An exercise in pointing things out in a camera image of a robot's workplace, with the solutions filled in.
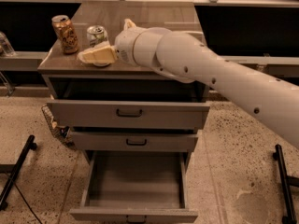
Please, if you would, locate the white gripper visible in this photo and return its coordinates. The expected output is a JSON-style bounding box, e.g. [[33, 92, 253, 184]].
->
[[78, 19, 170, 67]]

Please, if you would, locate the green white 7up can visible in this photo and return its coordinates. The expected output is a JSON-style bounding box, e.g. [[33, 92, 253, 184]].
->
[[86, 25, 110, 67]]

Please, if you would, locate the grey top drawer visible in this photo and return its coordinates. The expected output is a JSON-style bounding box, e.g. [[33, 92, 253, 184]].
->
[[48, 100, 209, 130]]

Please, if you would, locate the grey drawer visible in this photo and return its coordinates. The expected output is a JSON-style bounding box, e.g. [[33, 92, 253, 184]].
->
[[70, 151, 198, 224], [71, 131, 198, 152], [48, 100, 209, 130]]

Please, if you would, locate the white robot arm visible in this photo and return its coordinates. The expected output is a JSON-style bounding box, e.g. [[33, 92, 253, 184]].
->
[[78, 20, 299, 147]]

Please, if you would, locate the orange patterned soda can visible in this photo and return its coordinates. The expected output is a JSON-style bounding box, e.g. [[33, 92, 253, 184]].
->
[[51, 15, 78, 54]]

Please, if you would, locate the grey drawer cabinet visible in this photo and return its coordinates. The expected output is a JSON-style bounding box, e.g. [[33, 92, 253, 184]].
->
[[36, 1, 216, 170]]

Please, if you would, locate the grey middle drawer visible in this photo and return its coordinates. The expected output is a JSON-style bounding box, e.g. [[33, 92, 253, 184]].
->
[[71, 131, 198, 152]]

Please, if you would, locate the grey bottom drawer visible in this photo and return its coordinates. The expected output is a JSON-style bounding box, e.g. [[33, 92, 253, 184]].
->
[[70, 151, 198, 224]]

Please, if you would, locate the black left stand leg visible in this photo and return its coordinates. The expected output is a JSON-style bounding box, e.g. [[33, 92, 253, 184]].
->
[[0, 135, 37, 210]]

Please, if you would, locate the black stand leg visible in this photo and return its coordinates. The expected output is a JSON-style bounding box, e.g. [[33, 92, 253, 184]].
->
[[273, 144, 299, 224], [0, 135, 37, 210]]

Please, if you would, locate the black right stand leg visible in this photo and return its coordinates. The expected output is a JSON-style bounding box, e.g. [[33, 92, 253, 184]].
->
[[273, 144, 299, 224]]

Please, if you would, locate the black floor cable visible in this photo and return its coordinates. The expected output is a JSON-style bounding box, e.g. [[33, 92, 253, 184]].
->
[[3, 171, 43, 224]]

